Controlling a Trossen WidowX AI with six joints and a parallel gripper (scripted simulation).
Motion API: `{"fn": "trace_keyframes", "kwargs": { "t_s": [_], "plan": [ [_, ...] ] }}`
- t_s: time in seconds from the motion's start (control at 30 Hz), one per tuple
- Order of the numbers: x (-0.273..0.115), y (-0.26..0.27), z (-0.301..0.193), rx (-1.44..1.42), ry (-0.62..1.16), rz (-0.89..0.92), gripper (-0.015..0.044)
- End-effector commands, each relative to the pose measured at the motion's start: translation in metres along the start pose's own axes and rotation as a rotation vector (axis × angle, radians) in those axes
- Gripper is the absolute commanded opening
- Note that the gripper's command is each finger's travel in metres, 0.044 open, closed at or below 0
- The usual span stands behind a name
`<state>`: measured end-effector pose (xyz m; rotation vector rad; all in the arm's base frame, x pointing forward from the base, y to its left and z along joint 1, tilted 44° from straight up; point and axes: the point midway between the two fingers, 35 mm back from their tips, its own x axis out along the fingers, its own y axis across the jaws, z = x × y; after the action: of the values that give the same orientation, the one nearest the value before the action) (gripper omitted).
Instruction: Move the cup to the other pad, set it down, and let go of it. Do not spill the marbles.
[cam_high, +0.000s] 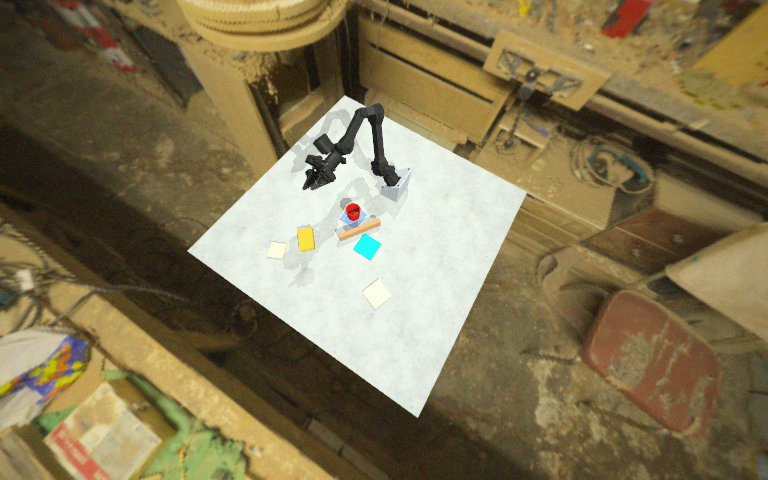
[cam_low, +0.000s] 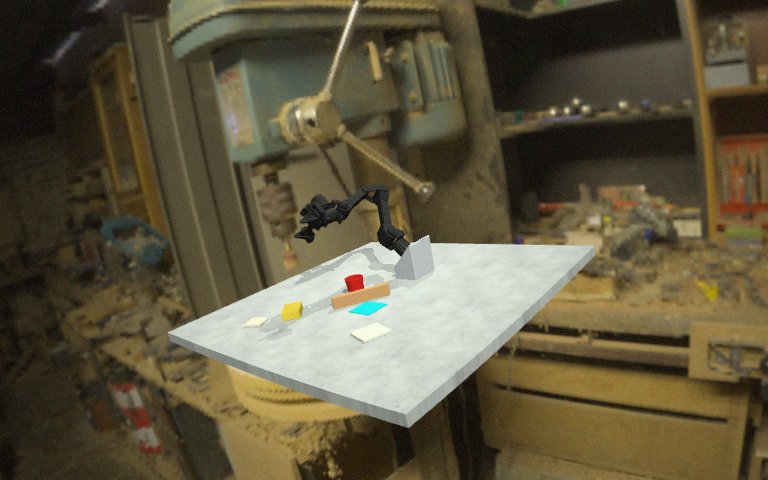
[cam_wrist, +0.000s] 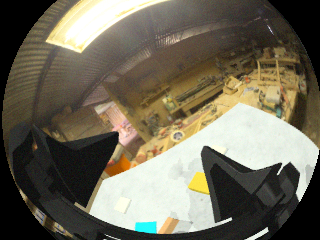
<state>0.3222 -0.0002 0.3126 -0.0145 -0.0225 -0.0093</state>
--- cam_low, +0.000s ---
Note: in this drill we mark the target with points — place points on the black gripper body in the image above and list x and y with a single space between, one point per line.
323 220

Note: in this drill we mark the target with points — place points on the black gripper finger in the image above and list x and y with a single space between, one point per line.
312 216
303 234

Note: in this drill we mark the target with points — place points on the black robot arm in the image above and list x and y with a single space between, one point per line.
386 233

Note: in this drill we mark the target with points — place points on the yellow rectangular block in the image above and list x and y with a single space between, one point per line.
292 311

